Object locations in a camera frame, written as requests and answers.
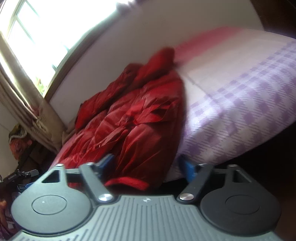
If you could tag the pink purple checked bedsheet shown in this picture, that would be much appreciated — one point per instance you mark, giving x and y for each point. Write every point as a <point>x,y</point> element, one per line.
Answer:
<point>240,91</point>

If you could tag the colourful clothes pile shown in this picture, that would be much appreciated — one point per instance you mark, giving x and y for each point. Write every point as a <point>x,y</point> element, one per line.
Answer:
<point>19,141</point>

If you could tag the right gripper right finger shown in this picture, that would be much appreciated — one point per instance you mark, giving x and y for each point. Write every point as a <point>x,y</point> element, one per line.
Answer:
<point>196,175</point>

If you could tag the beige floral curtain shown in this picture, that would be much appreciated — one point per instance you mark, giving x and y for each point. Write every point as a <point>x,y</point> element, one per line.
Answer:
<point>20,96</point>

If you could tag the brown wooden window frame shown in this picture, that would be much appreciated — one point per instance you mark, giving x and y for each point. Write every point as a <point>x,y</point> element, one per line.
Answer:
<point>86,41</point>

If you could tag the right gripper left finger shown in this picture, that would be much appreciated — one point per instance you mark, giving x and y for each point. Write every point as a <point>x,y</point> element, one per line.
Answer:
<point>93,179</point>

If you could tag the red puffer jacket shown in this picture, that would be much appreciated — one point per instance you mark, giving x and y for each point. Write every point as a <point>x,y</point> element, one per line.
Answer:
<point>138,119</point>

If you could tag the beige cloth by curtain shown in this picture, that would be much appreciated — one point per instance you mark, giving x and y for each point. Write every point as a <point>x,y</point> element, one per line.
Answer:
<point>69,132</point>

